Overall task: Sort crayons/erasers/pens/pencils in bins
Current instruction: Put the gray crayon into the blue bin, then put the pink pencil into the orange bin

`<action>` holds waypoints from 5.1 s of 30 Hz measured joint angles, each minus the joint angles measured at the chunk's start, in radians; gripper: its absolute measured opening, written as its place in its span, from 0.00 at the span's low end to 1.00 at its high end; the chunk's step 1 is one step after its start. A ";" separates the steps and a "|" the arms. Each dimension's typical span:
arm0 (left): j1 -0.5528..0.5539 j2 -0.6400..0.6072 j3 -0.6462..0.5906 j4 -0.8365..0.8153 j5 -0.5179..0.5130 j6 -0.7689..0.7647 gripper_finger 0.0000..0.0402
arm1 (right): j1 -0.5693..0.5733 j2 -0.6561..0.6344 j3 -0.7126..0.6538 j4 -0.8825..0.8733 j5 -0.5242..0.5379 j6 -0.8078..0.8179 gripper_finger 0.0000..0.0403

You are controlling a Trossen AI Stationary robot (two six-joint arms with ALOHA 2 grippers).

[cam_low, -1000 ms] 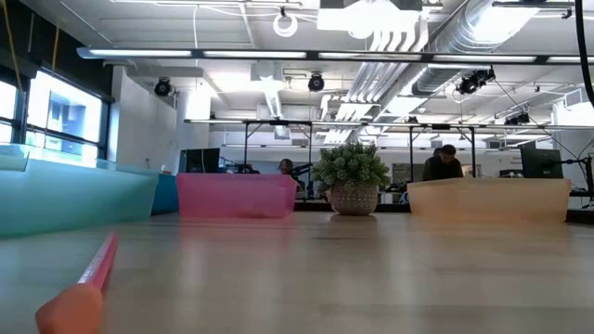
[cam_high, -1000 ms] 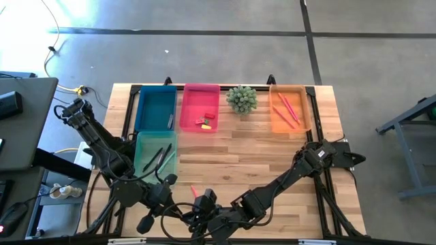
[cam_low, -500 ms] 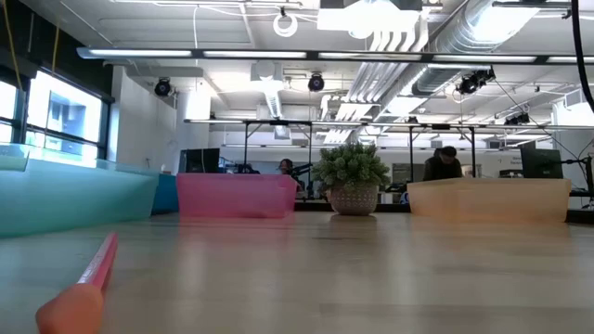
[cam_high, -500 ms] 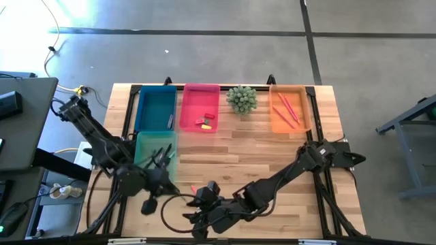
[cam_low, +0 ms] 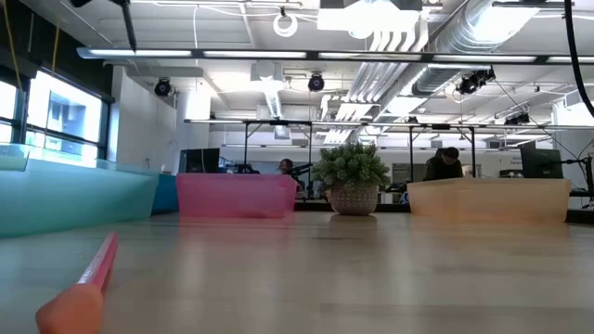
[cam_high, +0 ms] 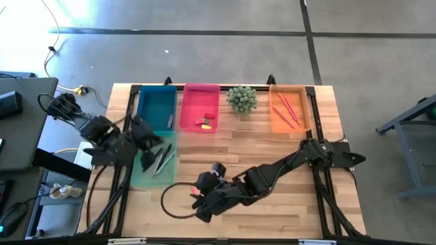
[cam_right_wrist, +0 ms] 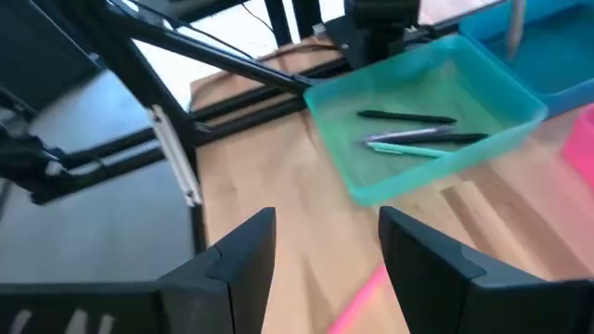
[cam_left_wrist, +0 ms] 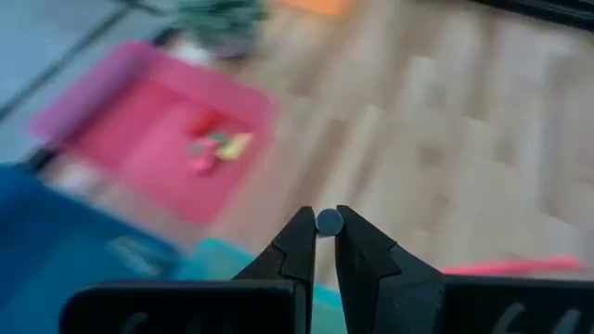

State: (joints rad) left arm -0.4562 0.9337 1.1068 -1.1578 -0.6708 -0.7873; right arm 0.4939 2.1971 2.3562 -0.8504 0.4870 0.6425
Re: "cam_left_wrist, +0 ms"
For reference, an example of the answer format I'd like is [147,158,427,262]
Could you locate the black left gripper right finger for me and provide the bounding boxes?
[334,204,594,334]

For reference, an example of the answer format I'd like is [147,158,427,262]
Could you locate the coral pencil with orange eraser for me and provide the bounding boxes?
[438,253,586,277]

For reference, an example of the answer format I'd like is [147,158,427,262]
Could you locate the yellow eraser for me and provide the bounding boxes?
[217,133,254,161]

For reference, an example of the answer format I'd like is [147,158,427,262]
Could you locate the dark grey marker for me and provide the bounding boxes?
[106,236,154,275]

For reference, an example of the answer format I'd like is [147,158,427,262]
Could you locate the grey crayon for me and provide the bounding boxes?
[315,208,345,238]

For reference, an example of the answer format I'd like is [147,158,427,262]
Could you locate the pink plastic bin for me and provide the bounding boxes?
[30,40,279,226]

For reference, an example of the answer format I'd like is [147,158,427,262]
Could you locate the teal plastic bin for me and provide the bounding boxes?
[174,237,349,334]

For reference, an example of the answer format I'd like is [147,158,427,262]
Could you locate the blue plastic bin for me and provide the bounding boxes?
[0,161,187,334]

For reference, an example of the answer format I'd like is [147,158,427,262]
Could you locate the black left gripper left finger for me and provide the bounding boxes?
[58,206,317,334]

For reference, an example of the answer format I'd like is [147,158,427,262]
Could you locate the green potted plant white pot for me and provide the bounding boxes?
[164,0,270,66]

